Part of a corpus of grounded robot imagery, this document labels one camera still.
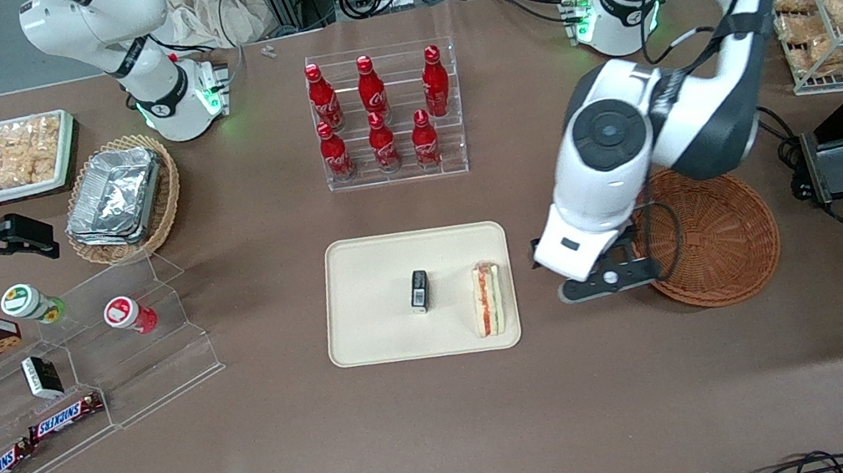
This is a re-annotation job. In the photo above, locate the aluminium foil tray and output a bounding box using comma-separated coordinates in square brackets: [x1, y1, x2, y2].
[69, 216, 154, 255]
[55, 141, 171, 242]

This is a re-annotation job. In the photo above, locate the triangle sandwich in wrap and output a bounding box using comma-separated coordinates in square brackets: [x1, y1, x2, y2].
[468, 259, 510, 339]

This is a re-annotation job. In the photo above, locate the oval light wicker basket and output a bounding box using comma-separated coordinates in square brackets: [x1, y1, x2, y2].
[52, 128, 191, 273]

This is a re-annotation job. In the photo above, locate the round brown wicker basket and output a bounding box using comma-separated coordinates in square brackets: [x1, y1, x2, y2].
[623, 152, 790, 318]

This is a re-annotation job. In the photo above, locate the cream plastic serving tray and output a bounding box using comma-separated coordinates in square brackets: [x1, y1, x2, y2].
[312, 215, 525, 377]

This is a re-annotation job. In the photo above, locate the green sunflower yogurt cup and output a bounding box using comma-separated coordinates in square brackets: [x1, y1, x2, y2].
[0, 277, 69, 330]

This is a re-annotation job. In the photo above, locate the red strawberry yogurt cup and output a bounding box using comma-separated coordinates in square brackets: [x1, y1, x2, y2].
[101, 291, 160, 340]

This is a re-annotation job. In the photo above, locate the clear acrylic bottle rack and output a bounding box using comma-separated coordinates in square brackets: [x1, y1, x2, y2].
[302, 34, 474, 196]

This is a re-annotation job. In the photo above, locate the small black white box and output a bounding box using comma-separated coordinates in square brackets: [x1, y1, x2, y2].
[20, 352, 65, 403]
[405, 268, 434, 317]

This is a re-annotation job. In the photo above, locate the red cola bottle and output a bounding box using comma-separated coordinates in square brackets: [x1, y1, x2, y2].
[365, 108, 404, 175]
[417, 43, 455, 120]
[316, 117, 358, 185]
[408, 107, 444, 170]
[353, 52, 392, 124]
[303, 60, 346, 135]

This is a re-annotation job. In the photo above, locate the clear acrylic stepped display stand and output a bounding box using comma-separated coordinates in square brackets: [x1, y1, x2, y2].
[0, 246, 242, 473]

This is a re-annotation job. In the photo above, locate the grey black power box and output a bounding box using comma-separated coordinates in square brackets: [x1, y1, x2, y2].
[785, 126, 843, 208]

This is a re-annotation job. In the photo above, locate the beige cloth bag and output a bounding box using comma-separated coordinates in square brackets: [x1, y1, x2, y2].
[160, 0, 278, 57]

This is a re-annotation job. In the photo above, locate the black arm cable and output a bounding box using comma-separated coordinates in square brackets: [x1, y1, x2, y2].
[600, 0, 769, 282]

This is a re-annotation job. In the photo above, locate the black power cable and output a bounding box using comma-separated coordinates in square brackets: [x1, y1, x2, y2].
[752, 92, 843, 253]

